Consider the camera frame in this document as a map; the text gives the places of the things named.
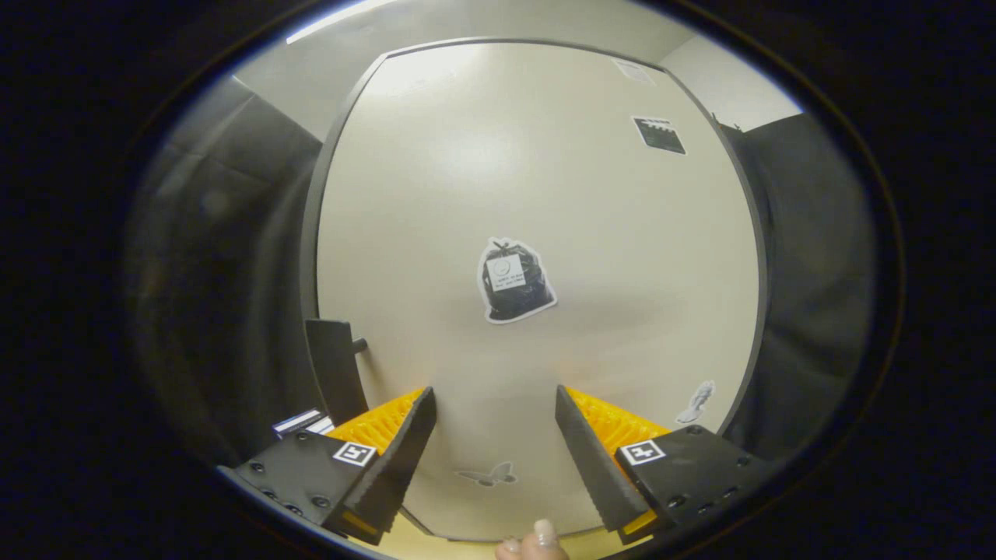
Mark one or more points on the grey shoe cabinet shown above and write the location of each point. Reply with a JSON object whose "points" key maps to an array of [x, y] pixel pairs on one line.
{"points": [[310, 233]]}

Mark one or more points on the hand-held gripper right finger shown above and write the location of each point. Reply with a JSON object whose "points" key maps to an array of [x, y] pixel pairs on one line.
{"points": [[595, 467]]}

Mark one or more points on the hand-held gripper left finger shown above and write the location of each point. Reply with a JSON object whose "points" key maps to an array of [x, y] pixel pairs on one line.
{"points": [[389, 474]]}

